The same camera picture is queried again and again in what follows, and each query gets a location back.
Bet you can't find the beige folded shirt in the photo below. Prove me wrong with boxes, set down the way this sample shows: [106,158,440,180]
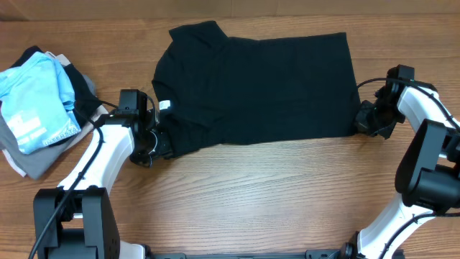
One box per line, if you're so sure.
[2,50,109,178]

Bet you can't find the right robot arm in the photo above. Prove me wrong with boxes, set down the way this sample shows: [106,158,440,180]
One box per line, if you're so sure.
[334,65,459,259]

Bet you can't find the grey folded shirt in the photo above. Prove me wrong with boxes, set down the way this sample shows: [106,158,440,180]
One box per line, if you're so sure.
[0,73,97,181]

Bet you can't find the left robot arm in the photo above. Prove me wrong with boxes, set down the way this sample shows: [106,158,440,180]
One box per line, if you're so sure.
[29,89,172,259]

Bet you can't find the black t-shirt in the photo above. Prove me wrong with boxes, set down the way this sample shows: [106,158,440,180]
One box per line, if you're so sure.
[152,21,360,157]

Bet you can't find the light blue folded shirt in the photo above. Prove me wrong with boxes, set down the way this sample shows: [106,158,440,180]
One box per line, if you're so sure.
[1,52,81,155]

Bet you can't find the black folded shirt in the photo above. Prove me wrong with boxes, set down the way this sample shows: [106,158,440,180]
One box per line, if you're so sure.
[10,45,104,127]

